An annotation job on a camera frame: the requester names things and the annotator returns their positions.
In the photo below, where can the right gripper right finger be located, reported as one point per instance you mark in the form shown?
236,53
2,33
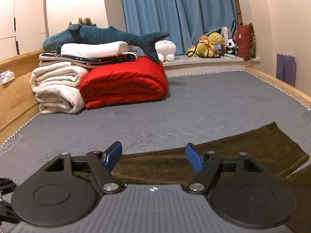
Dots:
240,190

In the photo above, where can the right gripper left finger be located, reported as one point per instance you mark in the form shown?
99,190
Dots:
67,188

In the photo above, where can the brown corduroy pants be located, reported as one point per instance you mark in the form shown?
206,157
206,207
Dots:
154,183

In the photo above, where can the white folded blanket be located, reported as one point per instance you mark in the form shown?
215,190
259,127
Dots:
56,87

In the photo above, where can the red folded comforter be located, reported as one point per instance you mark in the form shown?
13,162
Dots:
132,82

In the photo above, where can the tissue box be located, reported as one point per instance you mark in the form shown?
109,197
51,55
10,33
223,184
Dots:
6,76

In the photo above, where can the navy patterned folded sheet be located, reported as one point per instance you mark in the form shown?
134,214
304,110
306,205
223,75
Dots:
51,58

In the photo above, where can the panda plush toy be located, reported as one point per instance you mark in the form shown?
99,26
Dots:
231,47

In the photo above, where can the yellow plush toy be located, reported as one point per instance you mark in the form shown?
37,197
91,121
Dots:
211,46

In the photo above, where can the white folded pillow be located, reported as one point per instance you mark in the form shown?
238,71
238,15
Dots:
96,51

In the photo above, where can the dark red pillow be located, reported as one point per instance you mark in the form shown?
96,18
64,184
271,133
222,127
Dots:
245,40

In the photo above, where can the white round plush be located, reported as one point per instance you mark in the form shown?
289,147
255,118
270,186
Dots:
165,50

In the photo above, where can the blue shark plush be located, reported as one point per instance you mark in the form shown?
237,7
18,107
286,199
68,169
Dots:
81,34

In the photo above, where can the blue curtain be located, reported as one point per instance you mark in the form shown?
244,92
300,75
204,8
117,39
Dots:
184,20

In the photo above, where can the wooden bed frame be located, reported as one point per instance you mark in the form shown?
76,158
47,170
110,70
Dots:
19,107

